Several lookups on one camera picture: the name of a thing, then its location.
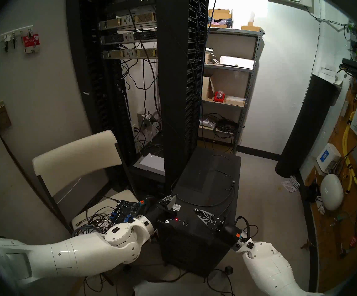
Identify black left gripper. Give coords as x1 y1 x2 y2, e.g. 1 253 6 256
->
141 194 179 222

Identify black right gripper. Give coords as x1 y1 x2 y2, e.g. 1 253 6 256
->
194 207 246 245

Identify black USB cable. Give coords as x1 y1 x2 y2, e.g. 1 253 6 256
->
171 155 237 212

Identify black workstation tower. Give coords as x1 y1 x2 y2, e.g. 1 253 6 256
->
157 147 242 277

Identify white flat device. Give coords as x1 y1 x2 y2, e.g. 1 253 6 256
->
133 153 165 176

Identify black blue audio mixer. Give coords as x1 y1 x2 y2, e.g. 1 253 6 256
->
111 200 142 225

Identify grey outlet box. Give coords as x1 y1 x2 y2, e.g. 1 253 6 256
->
137 111 154 129

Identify cream folding chair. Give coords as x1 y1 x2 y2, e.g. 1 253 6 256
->
32 130 161 283

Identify black server rack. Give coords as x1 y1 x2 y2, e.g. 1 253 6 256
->
66 0 210 203

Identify flat tan box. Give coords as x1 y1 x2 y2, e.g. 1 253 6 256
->
225 96 246 107

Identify open cardboard box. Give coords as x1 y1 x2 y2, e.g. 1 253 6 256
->
202 73 216 101

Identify white oval router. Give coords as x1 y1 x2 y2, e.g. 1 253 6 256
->
320 174 344 211

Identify white modem blue label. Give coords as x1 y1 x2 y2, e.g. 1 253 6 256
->
316 143 342 175

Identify grey metal shelf unit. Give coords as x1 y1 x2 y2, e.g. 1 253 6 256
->
197 27 266 154

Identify flat white box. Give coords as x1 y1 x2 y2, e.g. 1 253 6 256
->
219 55 255 69

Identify gold faced rack server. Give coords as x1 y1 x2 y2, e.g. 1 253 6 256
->
98 12 157 31
103 48 159 60

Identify black Dell rack server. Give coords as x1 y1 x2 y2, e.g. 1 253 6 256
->
101 31 157 45

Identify small white box stack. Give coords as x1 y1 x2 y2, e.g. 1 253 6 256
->
319 64 345 87

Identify large cardboard box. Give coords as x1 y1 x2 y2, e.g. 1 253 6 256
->
209 9 233 28

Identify red key tag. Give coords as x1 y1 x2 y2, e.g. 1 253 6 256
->
23 34 41 54

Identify white key hook rack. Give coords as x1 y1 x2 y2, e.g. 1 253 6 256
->
0 29 33 41

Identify tangled black cable bundle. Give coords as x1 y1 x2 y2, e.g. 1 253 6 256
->
72 206 120 237

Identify white folded bracket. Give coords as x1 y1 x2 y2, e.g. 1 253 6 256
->
282 175 300 193

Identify coiled black cables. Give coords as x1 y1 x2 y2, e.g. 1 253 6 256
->
212 117 241 139

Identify thick yellow cable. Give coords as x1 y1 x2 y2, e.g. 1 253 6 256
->
343 111 357 195

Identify beige wall plate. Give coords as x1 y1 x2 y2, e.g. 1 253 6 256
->
0 101 12 131

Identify black network switch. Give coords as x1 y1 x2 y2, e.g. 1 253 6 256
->
339 58 357 81

